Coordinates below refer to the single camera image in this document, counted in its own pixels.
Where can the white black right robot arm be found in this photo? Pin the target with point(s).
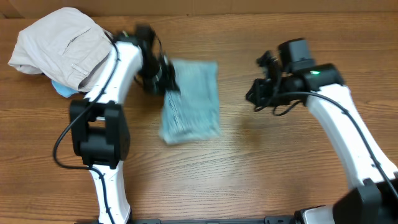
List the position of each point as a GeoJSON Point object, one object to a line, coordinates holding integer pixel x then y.
{"type": "Point", "coordinates": [295, 78]}

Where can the light blue folded garment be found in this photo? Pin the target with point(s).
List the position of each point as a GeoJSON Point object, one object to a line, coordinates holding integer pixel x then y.
{"type": "Point", "coordinates": [63, 90]}

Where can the light blue denim shorts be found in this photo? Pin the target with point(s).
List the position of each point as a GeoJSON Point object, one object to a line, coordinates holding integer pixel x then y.
{"type": "Point", "coordinates": [193, 113]}

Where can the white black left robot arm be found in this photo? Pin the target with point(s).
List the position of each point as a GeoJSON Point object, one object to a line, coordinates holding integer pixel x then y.
{"type": "Point", "coordinates": [98, 125]}

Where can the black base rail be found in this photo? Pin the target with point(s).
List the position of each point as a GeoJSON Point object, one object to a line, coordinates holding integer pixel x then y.
{"type": "Point", "coordinates": [211, 221]}

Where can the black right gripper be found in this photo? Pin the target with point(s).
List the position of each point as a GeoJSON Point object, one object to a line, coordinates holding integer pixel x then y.
{"type": "Point", "coordinates": [261, 88]}

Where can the beige folded trousers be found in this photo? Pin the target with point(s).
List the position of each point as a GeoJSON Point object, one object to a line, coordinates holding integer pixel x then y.
{"type": "Point", "coordinates": [67, 46]}

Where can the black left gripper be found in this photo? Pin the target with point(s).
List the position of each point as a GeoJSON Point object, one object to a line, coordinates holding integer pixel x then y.
{"type": "Point", "coordinates": [166, 78]}

